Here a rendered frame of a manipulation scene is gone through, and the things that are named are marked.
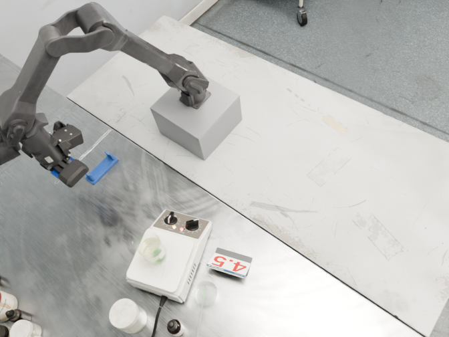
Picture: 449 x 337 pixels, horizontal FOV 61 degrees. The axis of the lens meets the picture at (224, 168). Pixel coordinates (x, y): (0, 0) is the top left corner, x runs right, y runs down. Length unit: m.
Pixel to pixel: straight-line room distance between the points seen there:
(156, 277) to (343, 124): 0.65
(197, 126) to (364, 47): 1.89
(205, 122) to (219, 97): 0.09
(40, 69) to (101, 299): 0.52
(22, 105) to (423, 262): 0.90
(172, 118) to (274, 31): 1.89
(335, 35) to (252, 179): 1.92
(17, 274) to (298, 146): 0.79
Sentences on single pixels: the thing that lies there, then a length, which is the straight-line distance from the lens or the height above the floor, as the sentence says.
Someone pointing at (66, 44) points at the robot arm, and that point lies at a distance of 0.77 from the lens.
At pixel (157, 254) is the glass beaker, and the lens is 0.81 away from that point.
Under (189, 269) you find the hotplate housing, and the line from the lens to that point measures 0.86.
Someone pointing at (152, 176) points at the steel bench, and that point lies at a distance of 1.06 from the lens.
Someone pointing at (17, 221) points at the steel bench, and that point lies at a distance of 1.17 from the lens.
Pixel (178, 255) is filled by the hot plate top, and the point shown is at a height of 0.99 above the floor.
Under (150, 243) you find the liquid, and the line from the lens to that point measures 0.83.
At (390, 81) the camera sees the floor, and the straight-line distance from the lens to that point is 2.55.
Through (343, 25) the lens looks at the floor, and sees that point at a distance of 2.89.
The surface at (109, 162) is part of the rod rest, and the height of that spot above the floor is 0.91.
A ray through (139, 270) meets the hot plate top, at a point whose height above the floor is 0.99.
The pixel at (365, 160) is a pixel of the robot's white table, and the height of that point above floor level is 0.90.
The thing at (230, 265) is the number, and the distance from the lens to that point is 0.89.
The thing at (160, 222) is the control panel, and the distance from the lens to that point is 0.93.
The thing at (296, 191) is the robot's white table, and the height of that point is 0.90.
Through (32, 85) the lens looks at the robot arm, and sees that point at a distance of 0.82.
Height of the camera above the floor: 1.77
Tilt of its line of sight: 58 degrees down
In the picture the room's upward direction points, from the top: 12 degrees counter-clockwise
